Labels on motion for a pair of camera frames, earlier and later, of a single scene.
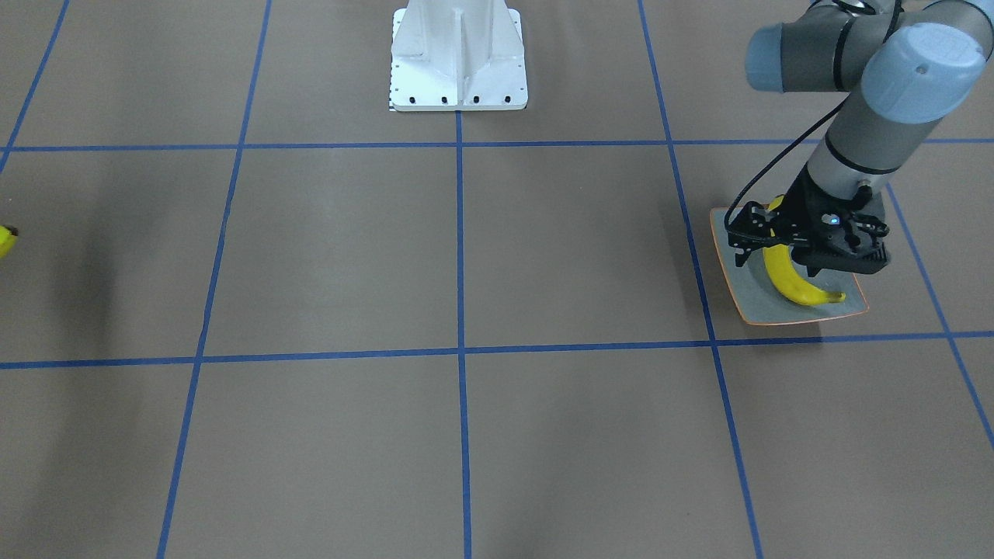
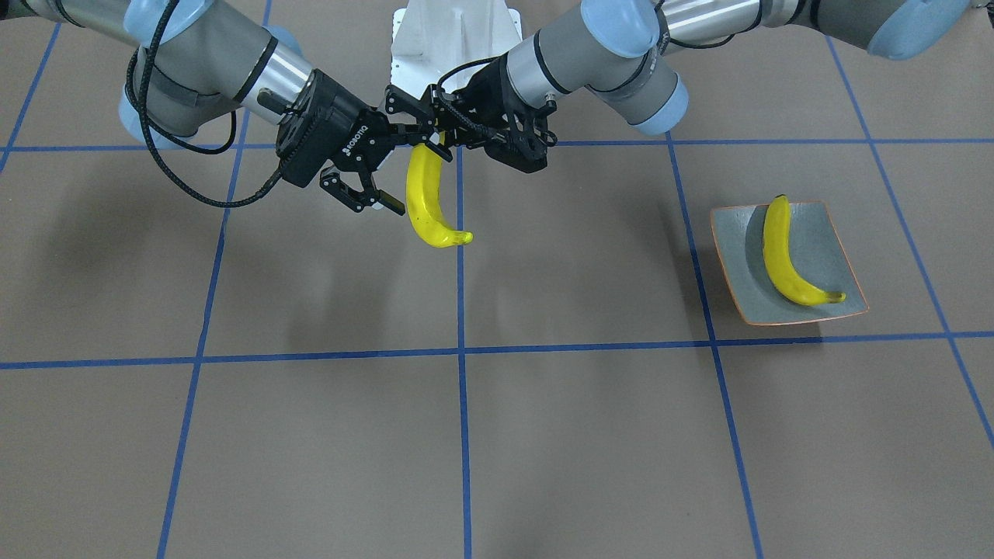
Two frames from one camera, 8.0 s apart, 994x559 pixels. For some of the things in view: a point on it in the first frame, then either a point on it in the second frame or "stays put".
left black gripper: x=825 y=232 -> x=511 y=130
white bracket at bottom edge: x=449 y=55 stays put
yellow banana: x=777 y=260 stays put
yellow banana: x=8 y=241 -> x=422 y=186
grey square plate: x=759 y=297 stays put
